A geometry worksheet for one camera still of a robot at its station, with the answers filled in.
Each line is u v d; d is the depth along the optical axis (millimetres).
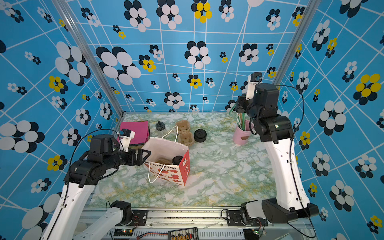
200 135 1016
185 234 690
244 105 533
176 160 770
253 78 488
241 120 935
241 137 958
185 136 1003
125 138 590
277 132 386
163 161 887
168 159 890
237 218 726
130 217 712
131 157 568
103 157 480
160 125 985
